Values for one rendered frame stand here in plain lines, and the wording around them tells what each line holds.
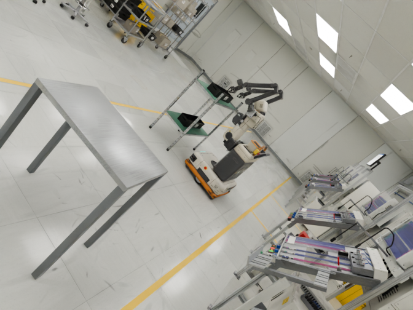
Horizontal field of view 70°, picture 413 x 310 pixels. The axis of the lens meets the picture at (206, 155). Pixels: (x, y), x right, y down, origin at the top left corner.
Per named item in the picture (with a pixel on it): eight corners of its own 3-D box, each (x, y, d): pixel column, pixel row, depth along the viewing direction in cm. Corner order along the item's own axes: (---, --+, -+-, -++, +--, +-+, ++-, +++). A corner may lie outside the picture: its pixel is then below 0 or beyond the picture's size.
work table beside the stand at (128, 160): (31, 168, 210) (97, 87, 186) (91, 246, 202) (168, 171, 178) (-38, 180, 168) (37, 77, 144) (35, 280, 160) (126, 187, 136)
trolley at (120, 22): (104, 24, 613) (134, -16, 583) (125, 32, 699) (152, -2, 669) (121, 43, 613) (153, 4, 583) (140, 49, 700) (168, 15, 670)
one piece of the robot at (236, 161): (230, 185, 446) (271, 148, 421) (216, 189, 396) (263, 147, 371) (216, 168, 455) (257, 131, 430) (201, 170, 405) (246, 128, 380)
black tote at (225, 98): (214, 96, 395) (220, 90, 392) (206, 87, 400) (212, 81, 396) (228, 103, 448) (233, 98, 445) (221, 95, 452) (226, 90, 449)
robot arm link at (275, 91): (279, 92, 364) (281, 93, 374) (276, 82, 366) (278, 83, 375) (246, 105, 381) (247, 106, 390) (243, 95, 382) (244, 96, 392)
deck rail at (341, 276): (275, 266, 230) (275, 258, 230) (275, 265, 232) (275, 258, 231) (380, 290, 203) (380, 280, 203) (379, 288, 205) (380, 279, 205)
